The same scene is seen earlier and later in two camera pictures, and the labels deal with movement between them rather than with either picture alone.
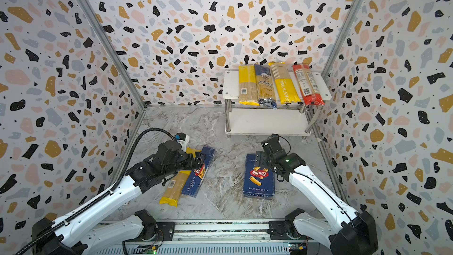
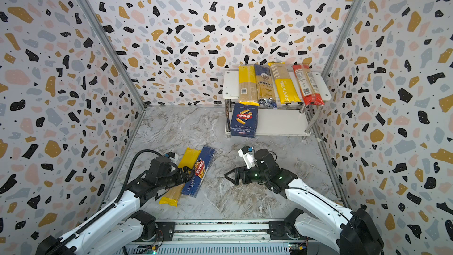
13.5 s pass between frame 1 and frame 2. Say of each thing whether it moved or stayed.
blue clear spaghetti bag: stayed
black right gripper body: moved
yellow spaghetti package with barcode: stayed
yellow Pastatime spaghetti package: stayed
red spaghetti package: stayed
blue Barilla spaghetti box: stayed
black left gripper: moved
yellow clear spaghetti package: stayed
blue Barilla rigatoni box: moved
